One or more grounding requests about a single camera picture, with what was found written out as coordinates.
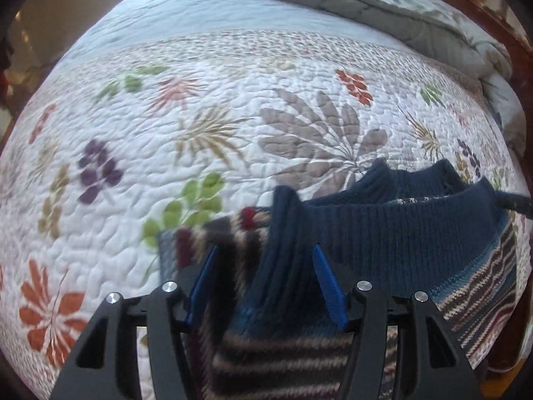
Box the striped navy knit sweater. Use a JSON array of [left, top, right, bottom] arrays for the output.
[[159, 160, 517, 399]]

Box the dark wooden headboard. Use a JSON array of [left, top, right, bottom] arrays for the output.
[[418, 0, 533, 92]]

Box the white floral quilted bedspread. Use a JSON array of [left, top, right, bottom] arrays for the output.
[[1, 30, 527, 399]]

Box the grey-green rumpled comforter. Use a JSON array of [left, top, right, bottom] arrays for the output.
[[278, 0, 527, 155]]

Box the light blue bed sheet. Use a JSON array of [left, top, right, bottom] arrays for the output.
[[62, 0, 408, 61]]

